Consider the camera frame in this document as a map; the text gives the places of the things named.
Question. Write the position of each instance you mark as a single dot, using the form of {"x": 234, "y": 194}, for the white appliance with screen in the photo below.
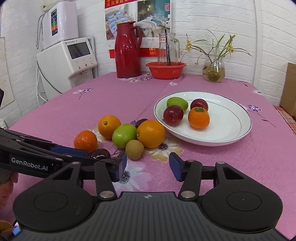
{"x": 57, "y": 69}

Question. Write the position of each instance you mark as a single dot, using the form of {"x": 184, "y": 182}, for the red thermos jug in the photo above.
{"x": 127, "y": 58}

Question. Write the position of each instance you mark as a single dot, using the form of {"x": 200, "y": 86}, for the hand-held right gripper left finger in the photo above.
{"x": 122, "y": 164}

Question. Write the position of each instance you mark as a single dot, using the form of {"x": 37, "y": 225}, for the orchid plant with yellow flowers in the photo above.
{"x": 188, "y": 45}

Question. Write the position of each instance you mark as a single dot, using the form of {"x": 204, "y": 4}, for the dark purple plum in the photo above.
{"x": 141, "y": 122}

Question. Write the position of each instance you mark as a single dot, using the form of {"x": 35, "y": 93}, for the small smooth orange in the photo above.
{"x": 108, "y": 126}

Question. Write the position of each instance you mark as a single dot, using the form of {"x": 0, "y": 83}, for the wall poster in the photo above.
{"x": 150, "y": 23}

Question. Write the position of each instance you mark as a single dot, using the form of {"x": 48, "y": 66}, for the mandarin with green leaf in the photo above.
{"x": 198, "y": 119}

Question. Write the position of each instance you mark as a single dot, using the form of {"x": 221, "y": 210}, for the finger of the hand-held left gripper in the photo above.
{"x": 87, "y": 161}
{"x": 69, "y": 151}

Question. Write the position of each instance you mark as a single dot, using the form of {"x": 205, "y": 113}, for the white water purifier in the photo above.
{"x": 64, "y": 23}

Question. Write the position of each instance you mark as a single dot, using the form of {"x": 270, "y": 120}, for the glass vase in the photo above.
{"x": 214, "y": 71}

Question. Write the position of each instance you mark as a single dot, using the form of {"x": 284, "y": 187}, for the plaid cloth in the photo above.
{"x": 286, "y": 122}

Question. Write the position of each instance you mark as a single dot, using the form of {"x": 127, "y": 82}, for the glass pitcher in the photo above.
{"x": 173, "y": 46}

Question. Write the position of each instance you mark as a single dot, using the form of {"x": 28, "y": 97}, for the green mango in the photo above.
{"x": 178, "y": 103}
{"x": 123, "y": 136}

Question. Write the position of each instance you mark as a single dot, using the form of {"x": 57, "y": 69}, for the bumpy mandarin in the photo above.
{"x": 85, "y": 141}

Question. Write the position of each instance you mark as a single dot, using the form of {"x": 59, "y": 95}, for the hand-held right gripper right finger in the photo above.
{"x": 174, "y": 166}

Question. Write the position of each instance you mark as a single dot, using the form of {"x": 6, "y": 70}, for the white wall pipe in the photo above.
{"x": 258, "y": 46}

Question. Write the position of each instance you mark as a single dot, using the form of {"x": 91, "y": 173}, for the black chopsticks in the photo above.
{"x": 168, "y": 53}

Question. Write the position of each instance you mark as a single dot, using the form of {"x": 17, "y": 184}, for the pink floral tablecloth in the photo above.
{"x": 208, "y": 162}

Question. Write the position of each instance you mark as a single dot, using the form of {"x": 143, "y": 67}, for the cardboard box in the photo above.
{"x": 289, "y": 92}

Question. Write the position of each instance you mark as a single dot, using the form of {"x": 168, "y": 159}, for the red plastic basket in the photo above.
{"x": 166, "y": 71}

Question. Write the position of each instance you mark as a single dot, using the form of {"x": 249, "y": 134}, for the brown kiwi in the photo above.
{"x": 134, "y": 150}

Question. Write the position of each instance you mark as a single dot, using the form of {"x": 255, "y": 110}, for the white plate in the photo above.
{"x": 226, "y": 125}

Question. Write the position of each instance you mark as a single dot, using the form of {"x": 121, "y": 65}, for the red apple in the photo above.
{"x": 173, "y": 115}
{"x": 200, "y": 103}

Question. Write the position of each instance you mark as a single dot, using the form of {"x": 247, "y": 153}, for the dark glossy plum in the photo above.
{"x": 100, "y": 153}

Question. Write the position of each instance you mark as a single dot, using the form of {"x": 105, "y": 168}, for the large smooth orange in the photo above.
{"x": 150, "y": 134}

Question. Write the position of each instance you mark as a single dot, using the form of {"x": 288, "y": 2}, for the person's left hand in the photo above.
{"x": 8, "y": 192}

